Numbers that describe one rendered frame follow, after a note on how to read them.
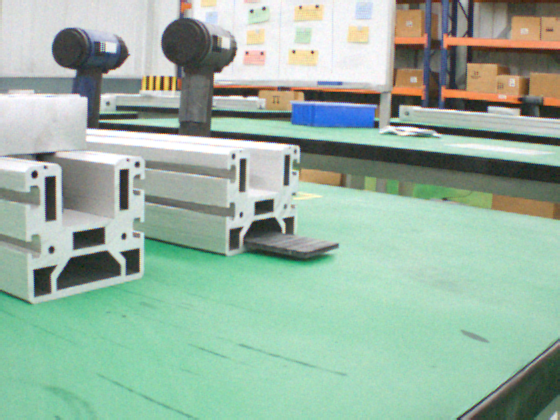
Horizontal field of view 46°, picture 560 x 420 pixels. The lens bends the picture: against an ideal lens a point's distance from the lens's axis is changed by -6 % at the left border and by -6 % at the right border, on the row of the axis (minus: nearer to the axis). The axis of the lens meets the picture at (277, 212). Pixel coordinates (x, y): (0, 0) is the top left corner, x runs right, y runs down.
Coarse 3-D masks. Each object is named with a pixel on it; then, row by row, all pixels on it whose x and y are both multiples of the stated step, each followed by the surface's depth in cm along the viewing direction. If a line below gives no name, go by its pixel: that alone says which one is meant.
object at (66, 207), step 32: (0, 160) 43; (64, 160) 49; (96, 160) 47; (128, 160) 47; (0, 192) 44; (32, 192) 42; (64, 192) 49; (96, 192) 47; (128, 192) 47; (0, 224) 42; (32, 224) 41; (64, 224) 44; (96, 224) 45; (128, 224) 47; (0, 256) 43; (32, 256) 42; (64, 256) 43; (96, 256) 49; (128, 256) 49; (0, 288) 43; (32, 288) 41; (64, 288) 44; (96, 288) 46
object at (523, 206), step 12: (264, 96) 544; (276, 96) 536; (288, 96) 530; (300, 96) 540; (276, 108) 538; (288, 108) 532; (300, 168) 483; (300, 180) 477; (312, 180) 475; (324, 180) 472; (336, 180) 470; (492, 204) 399; (504, 204) 393; (516, 204) 387; (528, 204) 382; (540, 204) 376; (552, 204) 371; (540, 216) 377; (552, 216) 372
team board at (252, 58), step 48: (192, 0) 437; (240, 0) 410; (288, 0) 386; (336, 0) 365; (384, 0) 345; (240, 48) 414; (288, 48) 390; (336, 48) 368; (384, 48) 349; (384, 96) 356; (384, 192) 364
